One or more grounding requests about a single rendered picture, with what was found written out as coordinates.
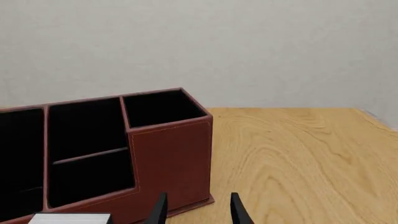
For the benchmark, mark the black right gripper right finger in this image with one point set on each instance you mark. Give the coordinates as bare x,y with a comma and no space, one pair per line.
238,211

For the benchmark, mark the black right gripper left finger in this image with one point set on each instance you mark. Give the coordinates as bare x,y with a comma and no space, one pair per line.
160,210

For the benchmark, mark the red-brown desk caddy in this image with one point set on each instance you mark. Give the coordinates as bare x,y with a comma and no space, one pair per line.
168,163

